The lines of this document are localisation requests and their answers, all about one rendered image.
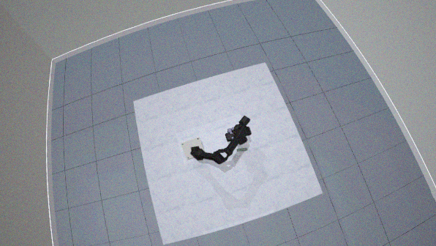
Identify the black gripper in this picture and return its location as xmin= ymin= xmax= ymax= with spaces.
xmin=225 ymin=127 xmax=252 ymax=142

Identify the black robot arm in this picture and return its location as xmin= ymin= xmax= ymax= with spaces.
xmin=190 ymin=116 xmax=251 ymax=164

